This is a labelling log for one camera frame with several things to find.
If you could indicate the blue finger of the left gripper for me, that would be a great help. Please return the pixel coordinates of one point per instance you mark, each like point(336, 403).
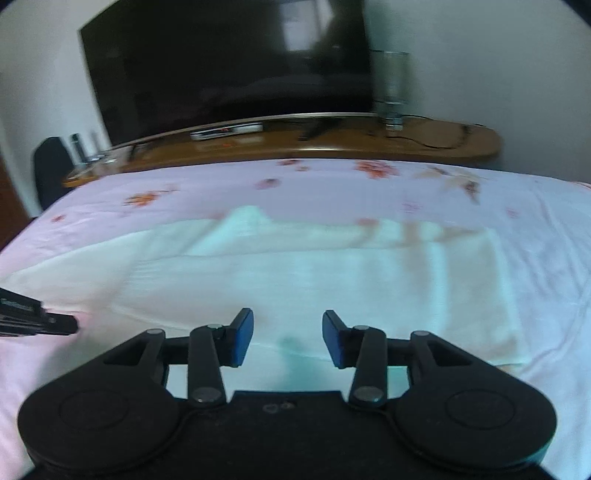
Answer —
point(23, 316)

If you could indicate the white knit sweater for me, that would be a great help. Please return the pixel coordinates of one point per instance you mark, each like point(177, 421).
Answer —
point(398, 277)

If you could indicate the large black curved television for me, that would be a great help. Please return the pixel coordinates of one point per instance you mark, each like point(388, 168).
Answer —
point(160, 66)

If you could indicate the dark bottle on cabinet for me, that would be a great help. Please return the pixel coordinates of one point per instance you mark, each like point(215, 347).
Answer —
point(78, 147)

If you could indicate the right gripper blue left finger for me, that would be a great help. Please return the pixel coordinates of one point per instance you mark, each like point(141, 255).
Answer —
point(212, 347)

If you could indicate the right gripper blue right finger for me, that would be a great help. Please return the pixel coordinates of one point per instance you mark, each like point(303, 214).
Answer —
point(363, 348)

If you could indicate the pink floral bed sheet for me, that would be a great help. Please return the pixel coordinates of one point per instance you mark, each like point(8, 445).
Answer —
point(542, 224)

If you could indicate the brown wooden TV cabinet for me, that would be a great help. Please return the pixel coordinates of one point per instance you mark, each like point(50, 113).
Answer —
point(354, 137)

